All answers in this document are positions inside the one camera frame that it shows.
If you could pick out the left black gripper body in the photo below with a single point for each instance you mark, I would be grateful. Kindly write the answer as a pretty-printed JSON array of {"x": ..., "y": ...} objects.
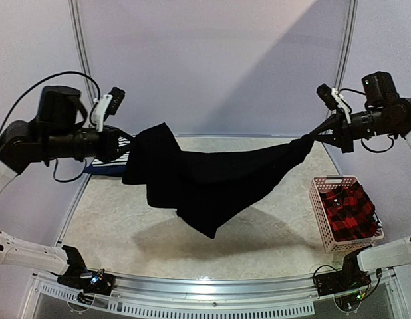
[{"x": 104, "y": 151}]

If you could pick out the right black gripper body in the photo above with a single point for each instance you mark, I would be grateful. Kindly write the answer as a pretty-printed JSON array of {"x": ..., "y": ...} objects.
[{"x": 346, "y": 131}]

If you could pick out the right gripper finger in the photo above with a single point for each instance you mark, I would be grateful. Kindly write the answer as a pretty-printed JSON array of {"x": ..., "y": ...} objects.
[
  {"x": 329, "y": 139},
  {"x": 329, "y": 127}
]

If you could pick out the black white striped tank top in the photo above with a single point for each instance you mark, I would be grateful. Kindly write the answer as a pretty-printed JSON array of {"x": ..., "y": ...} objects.
[{"x": 114, "y": 152}]

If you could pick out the black garment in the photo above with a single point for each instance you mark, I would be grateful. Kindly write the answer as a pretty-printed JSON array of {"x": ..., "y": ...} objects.
[{"x": 207, "y": 189}]

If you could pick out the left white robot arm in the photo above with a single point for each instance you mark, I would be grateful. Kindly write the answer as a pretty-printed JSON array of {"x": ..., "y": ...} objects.
[{"x": 57, "y": 131}]

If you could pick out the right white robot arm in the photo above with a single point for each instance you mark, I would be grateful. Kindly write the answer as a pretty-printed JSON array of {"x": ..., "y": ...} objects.
[{"x": 385, "y": 113}]

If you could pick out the pink perforated laundry basket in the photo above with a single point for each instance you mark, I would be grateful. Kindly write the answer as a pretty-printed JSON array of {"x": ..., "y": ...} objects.
[{"x": 323, "y": 185}]

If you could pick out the folded blue garment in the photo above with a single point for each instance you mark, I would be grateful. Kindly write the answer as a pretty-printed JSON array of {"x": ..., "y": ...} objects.
[{"x": 114, "y": 169}]

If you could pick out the red black plaid shirt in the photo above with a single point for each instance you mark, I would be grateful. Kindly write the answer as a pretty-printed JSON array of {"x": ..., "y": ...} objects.
[{"x": 351, "y": 213}]

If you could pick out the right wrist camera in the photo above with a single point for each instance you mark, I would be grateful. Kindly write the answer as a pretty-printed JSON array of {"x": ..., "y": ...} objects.
[{"x": 334, "y": 100}]

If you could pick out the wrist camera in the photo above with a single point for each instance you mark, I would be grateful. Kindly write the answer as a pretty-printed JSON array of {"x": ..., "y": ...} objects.
[
  {"x": 106, "y": 106},
  {"x": 334, "y": 100}
]

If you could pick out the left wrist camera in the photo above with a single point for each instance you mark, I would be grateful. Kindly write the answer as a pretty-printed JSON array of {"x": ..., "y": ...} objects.
[{"x": 106, "y": 106}]

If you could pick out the right aluminium corner post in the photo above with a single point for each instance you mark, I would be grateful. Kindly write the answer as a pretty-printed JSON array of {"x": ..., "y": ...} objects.
[{"x": 346, "y": 42}]

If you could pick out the aluminium corner post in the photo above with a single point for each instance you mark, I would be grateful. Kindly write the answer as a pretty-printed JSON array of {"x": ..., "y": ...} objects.
[
  {"x": 346, "y": 42},
  {"x": 75, "y": 15}
]

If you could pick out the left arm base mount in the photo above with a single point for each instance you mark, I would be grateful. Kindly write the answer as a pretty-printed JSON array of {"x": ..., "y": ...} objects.
[{"x": 78, "y": 276}]

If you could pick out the left aluminium corner post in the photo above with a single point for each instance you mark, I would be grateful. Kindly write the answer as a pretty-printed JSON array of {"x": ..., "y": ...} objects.
[{"x": 75, "y": 15}]

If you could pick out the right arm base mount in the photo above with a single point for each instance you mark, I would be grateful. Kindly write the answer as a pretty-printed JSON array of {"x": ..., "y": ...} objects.
[{"x": 327, "y": 280}]

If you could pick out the aluminium front rail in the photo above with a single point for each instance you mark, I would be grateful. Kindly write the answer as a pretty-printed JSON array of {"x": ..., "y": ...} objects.
[{"x": 286, "y": 297}]

